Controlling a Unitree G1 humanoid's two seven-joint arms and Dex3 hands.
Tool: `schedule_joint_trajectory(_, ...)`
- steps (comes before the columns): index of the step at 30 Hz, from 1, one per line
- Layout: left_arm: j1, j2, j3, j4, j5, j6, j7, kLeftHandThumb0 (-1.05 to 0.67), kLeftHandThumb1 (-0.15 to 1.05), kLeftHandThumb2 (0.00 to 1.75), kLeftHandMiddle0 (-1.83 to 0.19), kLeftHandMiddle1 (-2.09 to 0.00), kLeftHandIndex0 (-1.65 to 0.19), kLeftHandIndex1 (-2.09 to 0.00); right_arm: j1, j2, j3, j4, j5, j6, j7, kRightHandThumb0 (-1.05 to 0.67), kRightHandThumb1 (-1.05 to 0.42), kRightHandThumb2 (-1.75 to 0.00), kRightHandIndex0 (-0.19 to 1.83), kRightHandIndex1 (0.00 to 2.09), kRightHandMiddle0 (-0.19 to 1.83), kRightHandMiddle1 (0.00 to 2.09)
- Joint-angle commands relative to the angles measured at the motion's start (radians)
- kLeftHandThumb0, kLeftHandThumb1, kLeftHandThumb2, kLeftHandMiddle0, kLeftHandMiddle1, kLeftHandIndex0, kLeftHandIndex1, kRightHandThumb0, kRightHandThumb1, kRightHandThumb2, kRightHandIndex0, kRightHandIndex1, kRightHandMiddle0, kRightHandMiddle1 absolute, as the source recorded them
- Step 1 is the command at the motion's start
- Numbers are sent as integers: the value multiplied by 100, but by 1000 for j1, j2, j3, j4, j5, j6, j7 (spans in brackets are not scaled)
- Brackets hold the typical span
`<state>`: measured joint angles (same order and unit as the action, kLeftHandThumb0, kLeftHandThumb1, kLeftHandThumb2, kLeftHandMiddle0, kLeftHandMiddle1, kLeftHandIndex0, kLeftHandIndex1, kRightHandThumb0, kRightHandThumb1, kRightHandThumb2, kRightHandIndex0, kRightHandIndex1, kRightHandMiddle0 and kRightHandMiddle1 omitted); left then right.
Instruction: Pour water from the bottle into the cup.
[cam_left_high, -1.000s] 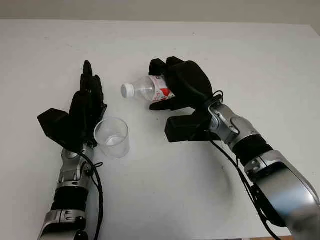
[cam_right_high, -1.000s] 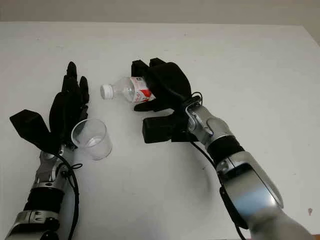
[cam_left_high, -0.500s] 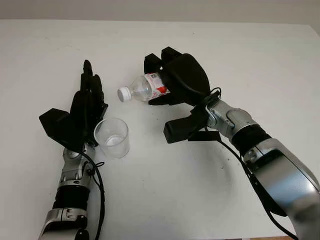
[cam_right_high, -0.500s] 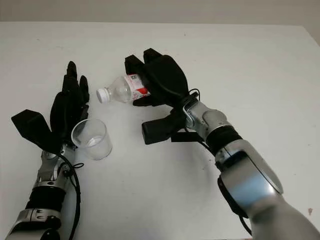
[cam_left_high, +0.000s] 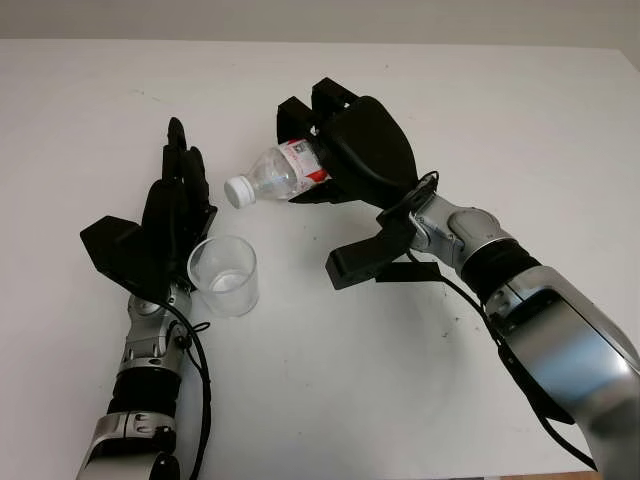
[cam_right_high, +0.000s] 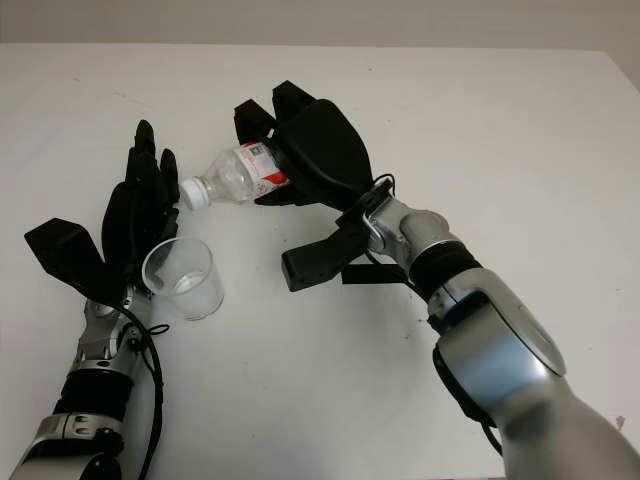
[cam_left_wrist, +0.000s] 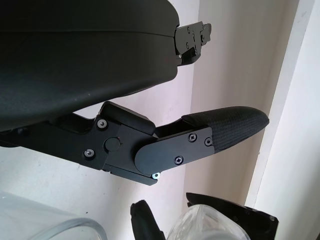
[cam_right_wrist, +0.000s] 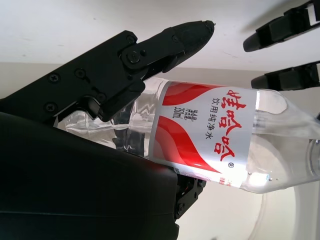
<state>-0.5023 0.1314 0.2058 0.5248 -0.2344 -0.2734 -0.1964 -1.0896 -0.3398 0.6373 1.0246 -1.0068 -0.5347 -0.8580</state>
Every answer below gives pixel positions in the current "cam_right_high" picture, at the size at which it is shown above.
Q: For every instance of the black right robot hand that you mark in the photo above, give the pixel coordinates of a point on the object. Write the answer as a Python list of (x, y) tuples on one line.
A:
[(325, 150)]

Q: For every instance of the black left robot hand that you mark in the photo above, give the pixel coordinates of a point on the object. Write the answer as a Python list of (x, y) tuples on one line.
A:
[(135, 210)]

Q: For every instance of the clear plastic water bottle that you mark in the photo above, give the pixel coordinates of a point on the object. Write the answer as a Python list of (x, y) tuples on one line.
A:
[(235, 175)]

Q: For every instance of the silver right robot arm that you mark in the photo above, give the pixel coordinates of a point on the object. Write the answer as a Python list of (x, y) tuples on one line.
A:
[(490, 360)]

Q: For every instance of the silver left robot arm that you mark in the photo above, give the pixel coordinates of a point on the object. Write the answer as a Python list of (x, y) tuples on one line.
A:
[(95, 360)]

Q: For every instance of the clear plastic cup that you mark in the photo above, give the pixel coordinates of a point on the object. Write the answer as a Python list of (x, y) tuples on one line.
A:
[(192, 290)]

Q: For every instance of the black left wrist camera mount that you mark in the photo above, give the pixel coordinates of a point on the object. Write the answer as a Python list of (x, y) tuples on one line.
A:
[(65, 250)]

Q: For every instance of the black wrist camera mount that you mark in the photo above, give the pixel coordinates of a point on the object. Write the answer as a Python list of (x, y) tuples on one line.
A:
[(65, 250), (320, 255)]

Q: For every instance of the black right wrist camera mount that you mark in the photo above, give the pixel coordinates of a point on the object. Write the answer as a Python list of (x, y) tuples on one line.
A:
[(320, 255)]

